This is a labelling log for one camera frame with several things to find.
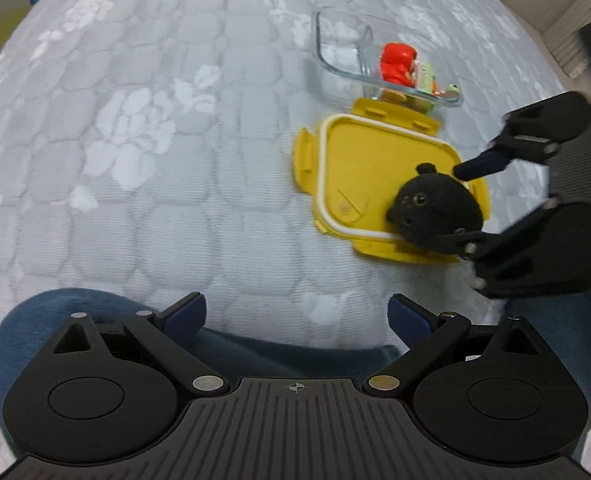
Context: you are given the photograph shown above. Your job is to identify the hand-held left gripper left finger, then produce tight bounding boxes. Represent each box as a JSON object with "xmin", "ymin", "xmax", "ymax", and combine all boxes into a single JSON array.
[{"xmin": 45, "ymin": 291, "xmax": 232, "ymax": 397}]

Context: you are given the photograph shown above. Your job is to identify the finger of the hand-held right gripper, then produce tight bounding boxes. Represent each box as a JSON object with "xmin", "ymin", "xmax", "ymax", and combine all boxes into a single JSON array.
[
  {"xmin": 438, "ymin": 200, "xmax": 561, "ymax": 297},
  {"xmin": 454, "ymin": 106, "xmax": 561, "ymax": 182}
]

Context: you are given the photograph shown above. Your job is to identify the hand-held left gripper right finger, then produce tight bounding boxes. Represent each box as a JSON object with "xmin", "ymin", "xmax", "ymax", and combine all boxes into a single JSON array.
[{"xmin": 367, "ymin": 293, "xmax": 563, "ymax": 397}]

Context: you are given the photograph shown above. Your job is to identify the black plush toy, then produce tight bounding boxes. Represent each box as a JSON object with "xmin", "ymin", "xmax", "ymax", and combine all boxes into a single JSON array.
[{"xmin": 385, "ymin": 161, "xmax": 485, "ymax": 252}]

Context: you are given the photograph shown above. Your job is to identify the green toy box keychain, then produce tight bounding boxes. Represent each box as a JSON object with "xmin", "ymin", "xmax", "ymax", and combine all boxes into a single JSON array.
[{"xmin": 409, "ymin": 60, "xmax": 461, "ymax": 111}]

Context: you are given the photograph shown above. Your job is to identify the yellow container lid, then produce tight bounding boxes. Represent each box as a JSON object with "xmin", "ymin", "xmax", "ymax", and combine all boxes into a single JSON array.
[{"xmin": 292, "ymin": 97, "xmax": 492, "ymax": 264}]

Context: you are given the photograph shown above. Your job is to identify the red doll keychain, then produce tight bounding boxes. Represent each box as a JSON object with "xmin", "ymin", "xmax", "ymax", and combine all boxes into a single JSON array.
[{"xmin": 378, "ymin": 42, "xmax": 419, "ymax": 86}]

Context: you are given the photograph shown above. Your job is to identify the clear glass food container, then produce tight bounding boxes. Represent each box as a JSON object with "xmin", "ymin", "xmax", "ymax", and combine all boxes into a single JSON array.
[{"xmin": 312, "ymin": 6, "xmax": 465, "ymax": 111}]

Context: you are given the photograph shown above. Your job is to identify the person's left jeans leg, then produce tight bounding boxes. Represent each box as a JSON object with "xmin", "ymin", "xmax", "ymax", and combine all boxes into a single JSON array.
[{"xmin": 0, "ymin": 287, "xmax": 403, "ymax": 466}]

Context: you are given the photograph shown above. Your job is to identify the beige curtain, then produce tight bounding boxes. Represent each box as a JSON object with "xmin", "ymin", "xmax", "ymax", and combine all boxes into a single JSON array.
[{"xmin": 540, "ymin": 2, "xmax": 591, "ymax": 78}]

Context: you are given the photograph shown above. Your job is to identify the yellow-green object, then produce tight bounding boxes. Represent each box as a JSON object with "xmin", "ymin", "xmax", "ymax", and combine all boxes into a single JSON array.
[{"xmin": 0, "ymin": 7, "xmax": 33, "ymax": 83}]

